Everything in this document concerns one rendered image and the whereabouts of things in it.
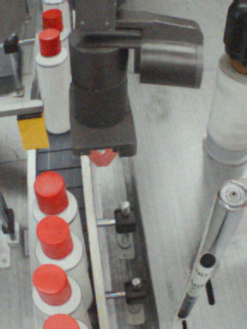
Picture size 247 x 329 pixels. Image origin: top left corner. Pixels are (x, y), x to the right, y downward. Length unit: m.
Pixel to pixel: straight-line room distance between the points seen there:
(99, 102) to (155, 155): 0.31
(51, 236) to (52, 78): 0.31
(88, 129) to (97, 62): 0.09
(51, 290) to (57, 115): 0.39
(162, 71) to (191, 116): 0.40
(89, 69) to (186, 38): 0.09
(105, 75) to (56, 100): 0.30
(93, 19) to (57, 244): 0.21
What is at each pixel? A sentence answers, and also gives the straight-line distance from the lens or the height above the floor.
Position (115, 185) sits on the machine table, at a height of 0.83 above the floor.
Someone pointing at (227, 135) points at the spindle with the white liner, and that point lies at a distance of 0.68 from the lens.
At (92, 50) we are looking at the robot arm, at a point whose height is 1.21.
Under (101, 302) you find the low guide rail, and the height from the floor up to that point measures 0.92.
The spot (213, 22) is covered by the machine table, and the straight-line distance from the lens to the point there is 1.15.
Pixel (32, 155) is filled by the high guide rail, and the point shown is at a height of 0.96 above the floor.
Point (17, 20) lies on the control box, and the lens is 0.28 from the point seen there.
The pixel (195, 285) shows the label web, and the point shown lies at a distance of 0.46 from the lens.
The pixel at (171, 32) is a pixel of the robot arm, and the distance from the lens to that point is 0.39.
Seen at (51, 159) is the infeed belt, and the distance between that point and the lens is 0.72.
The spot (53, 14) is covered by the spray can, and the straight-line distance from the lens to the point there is 0.68.
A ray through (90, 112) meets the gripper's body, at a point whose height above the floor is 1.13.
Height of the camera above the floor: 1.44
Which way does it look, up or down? 54 degrees down
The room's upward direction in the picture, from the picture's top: straight up
